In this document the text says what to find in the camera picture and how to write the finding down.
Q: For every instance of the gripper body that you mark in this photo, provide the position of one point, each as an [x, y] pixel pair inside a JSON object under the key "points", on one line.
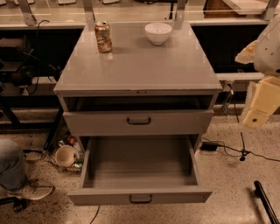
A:
{"points": [[268, 55]]}

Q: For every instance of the grey drawer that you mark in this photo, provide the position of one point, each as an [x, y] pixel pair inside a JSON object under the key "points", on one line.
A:
{"points": [[138, 123], [121, 170]]}

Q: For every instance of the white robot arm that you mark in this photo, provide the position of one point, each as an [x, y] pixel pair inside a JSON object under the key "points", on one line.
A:
{"points": [[264, 52]]}

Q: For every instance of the grey top drawer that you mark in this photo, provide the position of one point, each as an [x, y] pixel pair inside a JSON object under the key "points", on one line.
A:
{"points": [[138, 123]]}

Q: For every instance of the grey drawer cabinet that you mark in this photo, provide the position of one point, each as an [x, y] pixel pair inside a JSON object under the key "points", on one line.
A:
{"points": [[137, 75]]}

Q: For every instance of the black power adapter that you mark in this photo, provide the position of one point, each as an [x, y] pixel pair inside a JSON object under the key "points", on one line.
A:
{"points": [[209, 146]]}

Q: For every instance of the black chair base leg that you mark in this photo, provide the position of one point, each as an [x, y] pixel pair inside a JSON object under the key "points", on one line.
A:
{"points": [[259, 192]]}

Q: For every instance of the white ceramic bowl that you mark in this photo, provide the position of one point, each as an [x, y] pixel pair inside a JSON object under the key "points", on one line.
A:
{"points": [[158, 33]]}

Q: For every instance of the orange soda can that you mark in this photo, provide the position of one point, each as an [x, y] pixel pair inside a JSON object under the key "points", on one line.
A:
{"points": [[102, 34]]}

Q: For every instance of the white cup on floor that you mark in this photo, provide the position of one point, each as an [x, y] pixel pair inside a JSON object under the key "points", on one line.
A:
{"points": [[65, 156]]}

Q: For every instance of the black equipment on left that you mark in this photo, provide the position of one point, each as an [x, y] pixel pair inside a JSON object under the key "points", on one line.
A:
{"points": [[15, 61]]}

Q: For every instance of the white sneaker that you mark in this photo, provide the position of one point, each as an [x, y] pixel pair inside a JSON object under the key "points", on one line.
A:
{"points": [[32, 192]]}

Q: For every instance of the person leg in jeans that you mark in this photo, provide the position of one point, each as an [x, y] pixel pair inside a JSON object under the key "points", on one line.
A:
{"points": [[12, 166]]}

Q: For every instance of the black office chair wheel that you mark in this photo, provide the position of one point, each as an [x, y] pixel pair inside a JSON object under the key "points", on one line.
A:
{"points": [[18, 204]]}

